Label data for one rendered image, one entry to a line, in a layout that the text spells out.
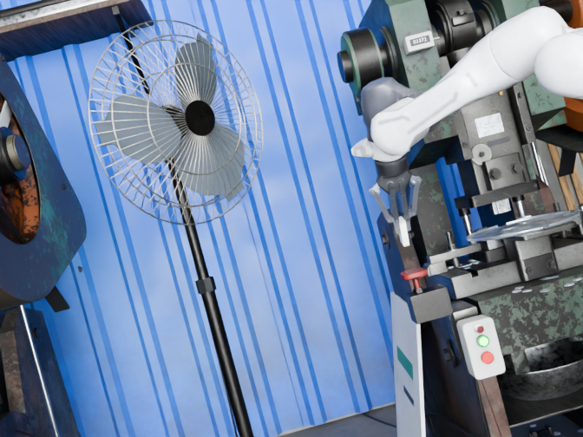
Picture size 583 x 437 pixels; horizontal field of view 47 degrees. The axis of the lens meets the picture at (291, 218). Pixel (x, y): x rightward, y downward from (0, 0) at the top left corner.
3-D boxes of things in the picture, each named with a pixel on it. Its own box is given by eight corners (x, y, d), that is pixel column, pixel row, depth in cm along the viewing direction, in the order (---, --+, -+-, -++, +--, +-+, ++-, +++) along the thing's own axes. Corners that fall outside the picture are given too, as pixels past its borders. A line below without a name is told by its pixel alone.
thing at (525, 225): (601, 213, 163) (600, 210, 163) (488, 244, 162) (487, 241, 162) (550, 213, 192) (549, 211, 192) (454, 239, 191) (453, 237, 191)
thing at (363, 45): (409, 94, 179) (388, 13, 179) (368, 104, 178) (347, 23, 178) (393, 107, 201) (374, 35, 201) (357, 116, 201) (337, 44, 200)
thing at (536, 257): (591, 273, 160) (577, 219, 160) (535, 289, 160) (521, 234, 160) (546, 265, 185) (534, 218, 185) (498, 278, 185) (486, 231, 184)
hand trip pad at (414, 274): (435, 298, 162) (428, 268, 162) (412, 304, 162) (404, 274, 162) (429, 295, 169) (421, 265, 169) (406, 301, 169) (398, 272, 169)
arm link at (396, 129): (506, 22, 129) (400, 96, 153) (460, 52, 117) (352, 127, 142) (537, 69, 129) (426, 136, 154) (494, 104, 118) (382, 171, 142)
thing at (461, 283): (619, 255, 176) (613, 232, 176) (455, 300, 174) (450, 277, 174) (567, 249, 206) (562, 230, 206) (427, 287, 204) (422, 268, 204)
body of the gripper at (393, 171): (376, 166, 153) (383, 202, 157) (412, 156, 153) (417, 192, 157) (368, 155, 159) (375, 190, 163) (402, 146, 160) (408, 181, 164)
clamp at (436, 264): (486, 260, 187) (476, 225, 186) (428, 276, 186) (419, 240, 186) (479, 259, 193) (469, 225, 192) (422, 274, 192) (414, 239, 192)
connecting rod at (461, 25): (510, 106, 179) (478, -19, 178) (466, 117, 179) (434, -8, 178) (484, 116, 200) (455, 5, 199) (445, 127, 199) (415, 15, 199)
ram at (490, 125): (538, 179, 177) (510, 71, 177) (484, 194, 176) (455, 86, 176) (514, 183, 194) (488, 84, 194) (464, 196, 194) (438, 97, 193)
